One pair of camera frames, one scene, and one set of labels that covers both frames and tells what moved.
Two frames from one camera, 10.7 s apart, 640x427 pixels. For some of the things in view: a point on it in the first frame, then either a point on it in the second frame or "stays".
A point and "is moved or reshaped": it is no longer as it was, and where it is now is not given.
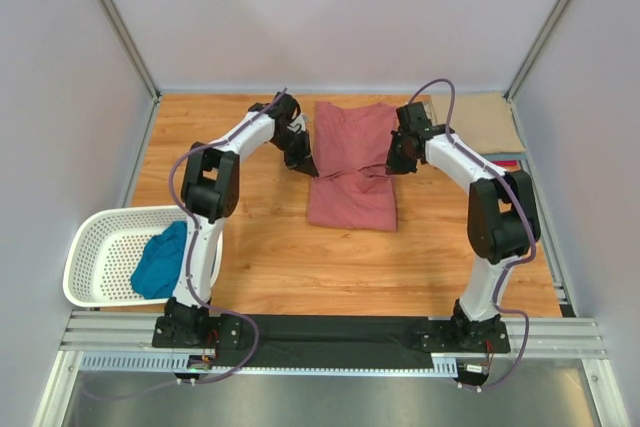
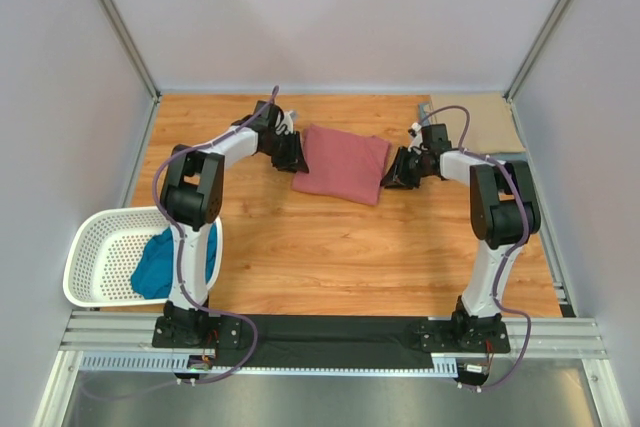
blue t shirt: x=156 y=272 stays
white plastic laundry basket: x=105 y=247 stays
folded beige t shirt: x=482 y=120 stays
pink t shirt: x=353 y=189 is moved or reshaped
